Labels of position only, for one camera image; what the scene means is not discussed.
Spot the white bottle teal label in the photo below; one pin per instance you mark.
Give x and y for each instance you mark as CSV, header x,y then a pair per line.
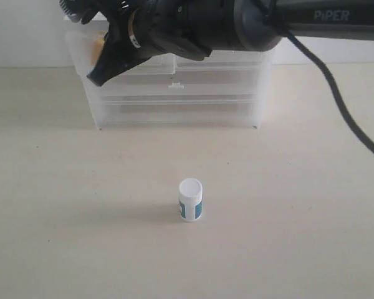
x,y
190,197

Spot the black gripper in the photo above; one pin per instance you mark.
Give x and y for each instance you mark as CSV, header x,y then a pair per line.
x,y
130,39

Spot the orange item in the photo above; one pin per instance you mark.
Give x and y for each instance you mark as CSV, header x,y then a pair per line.
x,y
98,44

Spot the white plastic drawer cabinet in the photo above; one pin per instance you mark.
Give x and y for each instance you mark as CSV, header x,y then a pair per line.
x,y
228,88

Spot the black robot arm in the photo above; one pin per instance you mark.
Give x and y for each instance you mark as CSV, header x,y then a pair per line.
x,y
194,29

